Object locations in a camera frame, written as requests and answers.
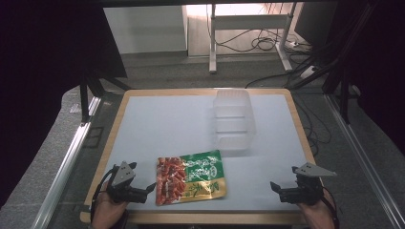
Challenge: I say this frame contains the thin black floor cable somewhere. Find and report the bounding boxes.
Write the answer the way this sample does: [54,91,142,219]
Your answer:
[291,92,332,157]

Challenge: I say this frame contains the white panel board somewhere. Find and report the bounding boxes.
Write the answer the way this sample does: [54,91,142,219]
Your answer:
[102,5,188,55]

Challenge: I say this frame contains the white metal desk frame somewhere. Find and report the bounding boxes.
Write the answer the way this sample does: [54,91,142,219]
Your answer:
[207,3,298,74]

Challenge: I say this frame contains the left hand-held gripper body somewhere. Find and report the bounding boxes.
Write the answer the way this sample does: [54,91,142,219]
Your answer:
[106,160,149,204]

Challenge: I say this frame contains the aluminium floor rail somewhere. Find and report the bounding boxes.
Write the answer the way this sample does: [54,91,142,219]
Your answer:
[324,93,405,229]
[31,95,103,229]

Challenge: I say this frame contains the dark floor hatch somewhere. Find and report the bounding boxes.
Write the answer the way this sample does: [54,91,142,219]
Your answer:
[83,126,105,149]

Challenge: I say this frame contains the white power strip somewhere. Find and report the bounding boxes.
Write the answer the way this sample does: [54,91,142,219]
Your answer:
[299,65,318,80]

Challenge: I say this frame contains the tangle of black floor cables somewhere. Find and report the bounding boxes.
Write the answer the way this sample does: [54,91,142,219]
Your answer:
[215,28,311,53]

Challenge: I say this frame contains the person's left hand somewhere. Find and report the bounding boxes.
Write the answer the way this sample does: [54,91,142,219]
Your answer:
[92,190,129,229]

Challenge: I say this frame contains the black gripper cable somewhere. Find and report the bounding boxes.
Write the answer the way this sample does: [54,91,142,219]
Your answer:
[320,186,340,229]
[90,164,117,226]

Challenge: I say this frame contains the dark curtain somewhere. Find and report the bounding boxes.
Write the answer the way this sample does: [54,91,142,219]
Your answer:
[0,0,128,209]
[330,0,405,156]

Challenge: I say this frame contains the translucent plastic storage box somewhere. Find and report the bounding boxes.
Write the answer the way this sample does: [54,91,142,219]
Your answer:
[212,88,257,152]

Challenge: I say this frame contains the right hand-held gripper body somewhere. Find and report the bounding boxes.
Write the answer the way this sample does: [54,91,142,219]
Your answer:
[279,162,338,206]

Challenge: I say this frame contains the black metal stand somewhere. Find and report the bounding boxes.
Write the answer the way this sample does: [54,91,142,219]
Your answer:
[286,3,380,126]
[78,70,132,124]

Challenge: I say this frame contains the green and red snack packet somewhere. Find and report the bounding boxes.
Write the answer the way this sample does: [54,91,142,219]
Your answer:
[155,149,228,206]

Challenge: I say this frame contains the person's right hand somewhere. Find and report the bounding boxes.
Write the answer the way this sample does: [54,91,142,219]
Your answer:
[298,196,337,229]

